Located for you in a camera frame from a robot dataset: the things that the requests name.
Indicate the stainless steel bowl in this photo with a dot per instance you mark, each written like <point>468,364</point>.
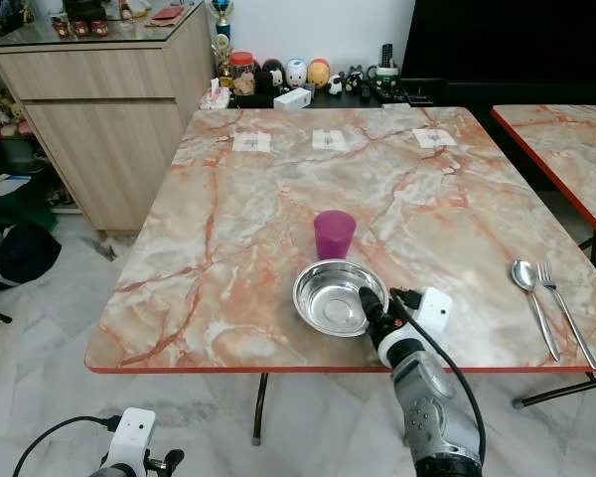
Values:
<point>333,294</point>

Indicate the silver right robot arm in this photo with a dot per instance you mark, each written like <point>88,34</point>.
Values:
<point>437,415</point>

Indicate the purple plastic cup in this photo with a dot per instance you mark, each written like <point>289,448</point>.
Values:
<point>335,237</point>

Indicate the black metal table leg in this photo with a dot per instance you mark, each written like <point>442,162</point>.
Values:
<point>566,388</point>
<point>258,407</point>

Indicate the steel spoon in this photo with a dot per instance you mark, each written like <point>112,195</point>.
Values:
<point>523,275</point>

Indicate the steel fork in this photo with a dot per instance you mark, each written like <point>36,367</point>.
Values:
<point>558,298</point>

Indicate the white paper marker tag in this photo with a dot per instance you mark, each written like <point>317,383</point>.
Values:
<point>434,137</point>
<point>331,140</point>
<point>251,143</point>

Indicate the black bag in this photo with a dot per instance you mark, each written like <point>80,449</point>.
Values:
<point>10,256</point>

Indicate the marble table with red edge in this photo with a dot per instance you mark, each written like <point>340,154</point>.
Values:
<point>566,149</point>

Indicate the white cardboard box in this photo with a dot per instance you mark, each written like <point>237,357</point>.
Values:
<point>292,98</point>

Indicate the mug with black remote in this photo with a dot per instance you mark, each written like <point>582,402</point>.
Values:
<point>385,73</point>

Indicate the yellow round figurine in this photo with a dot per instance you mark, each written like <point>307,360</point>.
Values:
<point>319,72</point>

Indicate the white and blue round figurine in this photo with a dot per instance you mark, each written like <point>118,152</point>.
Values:
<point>296,73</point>

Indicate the black and white figurine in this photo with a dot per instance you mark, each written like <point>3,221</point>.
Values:
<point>271,76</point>

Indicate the tissue pack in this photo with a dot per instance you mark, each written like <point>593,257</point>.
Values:
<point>217,94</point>

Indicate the red lidded jar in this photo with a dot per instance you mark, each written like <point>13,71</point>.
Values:
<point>242,72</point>

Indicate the black television screen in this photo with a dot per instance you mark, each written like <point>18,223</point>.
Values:
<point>507,40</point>

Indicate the gold and blue trophy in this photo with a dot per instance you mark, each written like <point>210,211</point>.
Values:
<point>222,30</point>

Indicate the light wooden cabinet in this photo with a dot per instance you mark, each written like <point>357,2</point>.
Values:
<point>109,129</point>

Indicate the red flat wallet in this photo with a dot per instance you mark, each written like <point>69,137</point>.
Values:
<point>169,13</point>

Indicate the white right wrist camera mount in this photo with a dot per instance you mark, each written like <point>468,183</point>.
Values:
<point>434,309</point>

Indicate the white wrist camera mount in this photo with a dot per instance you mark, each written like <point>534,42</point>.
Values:
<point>133,435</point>
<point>434,309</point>

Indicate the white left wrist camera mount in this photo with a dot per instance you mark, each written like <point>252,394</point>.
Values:
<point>133,435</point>

